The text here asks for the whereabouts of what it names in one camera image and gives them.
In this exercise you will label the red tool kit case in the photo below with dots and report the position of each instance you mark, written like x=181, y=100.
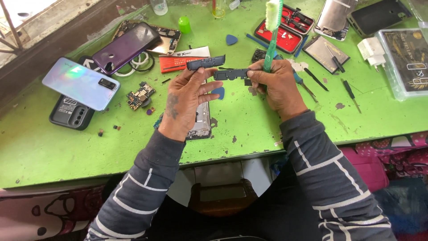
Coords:
x=287, y=33

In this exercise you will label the green bottle cap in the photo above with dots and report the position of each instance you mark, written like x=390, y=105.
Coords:
x=184, y=25

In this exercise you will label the black plastic phone part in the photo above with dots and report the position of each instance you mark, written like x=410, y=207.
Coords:
x=230, y=73

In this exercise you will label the small purple camera module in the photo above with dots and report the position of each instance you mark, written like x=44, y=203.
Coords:
x=150, y=111

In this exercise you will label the phone motherboard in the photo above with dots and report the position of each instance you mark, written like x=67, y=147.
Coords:
x=140, y=96

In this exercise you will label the clear glass with yellow liquid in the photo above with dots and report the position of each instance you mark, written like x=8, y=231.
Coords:
x=218, y=10

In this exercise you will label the green toothbrush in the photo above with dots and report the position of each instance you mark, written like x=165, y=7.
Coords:
x=272, y=36

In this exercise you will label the plain black phone case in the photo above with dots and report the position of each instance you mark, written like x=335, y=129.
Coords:
x=377, y=16

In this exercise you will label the silver phone back panel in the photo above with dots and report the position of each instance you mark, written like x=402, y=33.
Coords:
x=334, y=20

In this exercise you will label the blue plastic spudger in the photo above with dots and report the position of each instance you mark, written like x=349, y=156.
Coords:
x=255, y=40

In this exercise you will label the person's left hand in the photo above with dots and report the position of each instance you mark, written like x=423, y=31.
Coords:
x=179, y=100

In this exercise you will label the pink patterned cloth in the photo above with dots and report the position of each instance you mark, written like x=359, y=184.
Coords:
x=384, y=157

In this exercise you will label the phone frame with screen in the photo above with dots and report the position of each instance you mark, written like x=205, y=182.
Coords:
x=202, y=124

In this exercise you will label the clear box with black-gold card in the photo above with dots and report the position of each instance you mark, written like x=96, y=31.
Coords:
x=406, y=60

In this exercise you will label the small white bottle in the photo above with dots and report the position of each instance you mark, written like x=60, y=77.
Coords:
x=234, y=4

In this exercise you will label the black grid plastic part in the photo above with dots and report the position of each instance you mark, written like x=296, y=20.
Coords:
x=258, y=55

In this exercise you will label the black plastic spudger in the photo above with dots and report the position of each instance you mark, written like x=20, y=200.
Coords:
x=316, y=78

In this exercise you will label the red and white battery packet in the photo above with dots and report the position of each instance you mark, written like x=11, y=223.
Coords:
x=174, y=62

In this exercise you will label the cartoon print cloth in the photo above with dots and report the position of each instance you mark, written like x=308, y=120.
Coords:
x=43, y=211

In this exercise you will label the blue plastic pick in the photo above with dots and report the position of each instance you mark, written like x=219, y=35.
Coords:
x=231, y=40
x=219, y=93

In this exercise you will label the dark phone battery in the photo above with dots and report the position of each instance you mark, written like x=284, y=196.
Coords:
x=321, y=53

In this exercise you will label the clear plastic bottle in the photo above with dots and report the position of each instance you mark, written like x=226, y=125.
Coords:
x=159, y=6

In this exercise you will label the iridescent white phone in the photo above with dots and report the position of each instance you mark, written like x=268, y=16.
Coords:
x=80, y=83

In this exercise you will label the brown wooden stool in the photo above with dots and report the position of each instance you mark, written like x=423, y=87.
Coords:
x=222, y=197

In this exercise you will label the person's right hand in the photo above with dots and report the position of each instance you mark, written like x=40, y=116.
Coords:
x=282, y=88

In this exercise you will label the person's dark trousers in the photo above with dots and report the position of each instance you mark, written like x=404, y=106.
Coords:
x=234, y=224

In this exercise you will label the black screwdriver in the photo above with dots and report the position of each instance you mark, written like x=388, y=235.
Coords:
x=336, y=60
x=349, y=90

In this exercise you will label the opened phone with circuit board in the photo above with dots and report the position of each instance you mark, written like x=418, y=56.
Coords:
x=169, y=38

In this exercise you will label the black curved speaker module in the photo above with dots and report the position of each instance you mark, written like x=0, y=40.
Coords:
x=205, y=62

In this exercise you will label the purple phone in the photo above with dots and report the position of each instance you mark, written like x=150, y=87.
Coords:
x=125, y=47

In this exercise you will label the white charger plug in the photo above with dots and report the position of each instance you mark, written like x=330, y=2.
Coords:
x=371, y=52

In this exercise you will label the black phone case with print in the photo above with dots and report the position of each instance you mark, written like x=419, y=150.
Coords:
x=68, y=113

